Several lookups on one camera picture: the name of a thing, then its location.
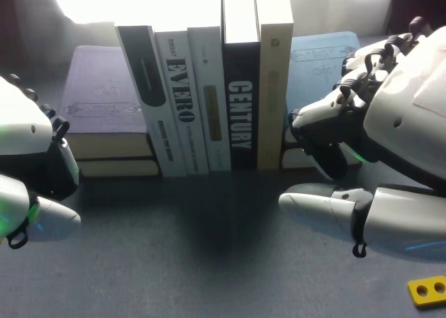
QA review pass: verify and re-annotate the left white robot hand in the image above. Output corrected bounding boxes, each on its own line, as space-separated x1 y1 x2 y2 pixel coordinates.
0 73 83 251

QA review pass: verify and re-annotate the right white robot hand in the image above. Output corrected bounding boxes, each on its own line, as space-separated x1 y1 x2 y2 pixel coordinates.
278 16 446 259

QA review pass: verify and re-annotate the black book CENTURY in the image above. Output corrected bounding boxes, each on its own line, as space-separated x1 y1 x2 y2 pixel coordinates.
220 0 262 172

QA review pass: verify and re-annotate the blue hardcover book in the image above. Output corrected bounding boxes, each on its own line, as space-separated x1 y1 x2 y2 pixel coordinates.
282 31 362 146

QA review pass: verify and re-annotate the purple hardcover book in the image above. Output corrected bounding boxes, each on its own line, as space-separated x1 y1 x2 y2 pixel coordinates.
57 45 154 158

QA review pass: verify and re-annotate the black book with cream pages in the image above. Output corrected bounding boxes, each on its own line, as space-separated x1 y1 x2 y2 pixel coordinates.
280 145 362 171
76 156 162 178

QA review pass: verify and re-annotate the beige paperback book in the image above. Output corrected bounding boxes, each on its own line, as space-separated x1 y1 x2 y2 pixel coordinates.
253 0 295 171

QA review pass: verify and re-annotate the white book dark green spine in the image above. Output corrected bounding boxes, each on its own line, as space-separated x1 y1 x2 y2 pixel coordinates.
114 25 185 178

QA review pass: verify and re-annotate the white book SWEAT EVERO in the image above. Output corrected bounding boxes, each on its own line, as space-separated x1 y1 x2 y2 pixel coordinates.
154 31 210 176

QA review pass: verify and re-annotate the white book gold label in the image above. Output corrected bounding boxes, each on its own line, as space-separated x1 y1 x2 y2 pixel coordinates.
187 26 233 172

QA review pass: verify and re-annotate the dark curtain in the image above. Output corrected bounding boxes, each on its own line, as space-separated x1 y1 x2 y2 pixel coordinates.
0 0 116 75
385 0 446 36

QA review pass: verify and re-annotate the grey table cloth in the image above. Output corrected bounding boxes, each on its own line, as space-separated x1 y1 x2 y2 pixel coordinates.
0 31 446 318

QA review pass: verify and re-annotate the yellow block with two holes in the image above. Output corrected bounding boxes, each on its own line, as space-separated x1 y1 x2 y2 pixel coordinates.
406 276 446 310

